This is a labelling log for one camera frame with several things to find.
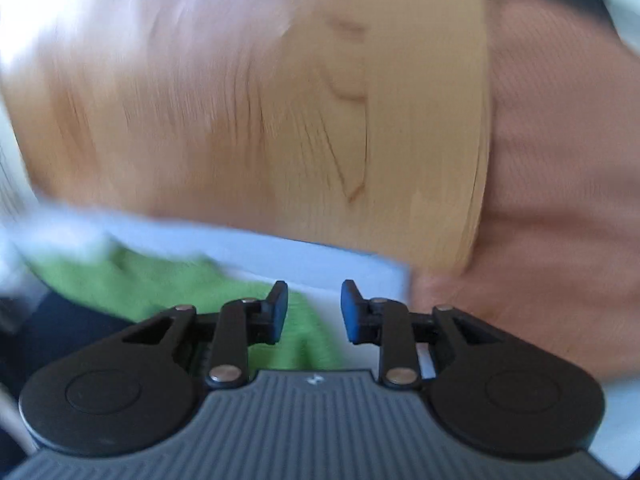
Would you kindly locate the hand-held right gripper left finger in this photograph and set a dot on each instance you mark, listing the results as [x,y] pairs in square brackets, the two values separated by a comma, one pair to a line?
[279,310]

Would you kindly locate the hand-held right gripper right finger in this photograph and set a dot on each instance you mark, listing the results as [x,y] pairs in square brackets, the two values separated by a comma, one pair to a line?
[351,312]

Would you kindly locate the green knitted garment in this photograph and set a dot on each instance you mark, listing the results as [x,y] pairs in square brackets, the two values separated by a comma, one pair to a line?
[165,285]

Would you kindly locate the striped bed sheet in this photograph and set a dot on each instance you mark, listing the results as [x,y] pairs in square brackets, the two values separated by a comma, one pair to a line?
[320,265]

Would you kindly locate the wood-pattern vinyl mat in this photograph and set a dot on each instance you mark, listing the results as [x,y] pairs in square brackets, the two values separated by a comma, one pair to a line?
[240,110]

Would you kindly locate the dark navy cloth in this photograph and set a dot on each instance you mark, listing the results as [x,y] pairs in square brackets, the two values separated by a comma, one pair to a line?
[55,330]

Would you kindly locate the brown perforated mat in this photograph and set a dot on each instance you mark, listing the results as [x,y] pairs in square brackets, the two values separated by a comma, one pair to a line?
[560,160]

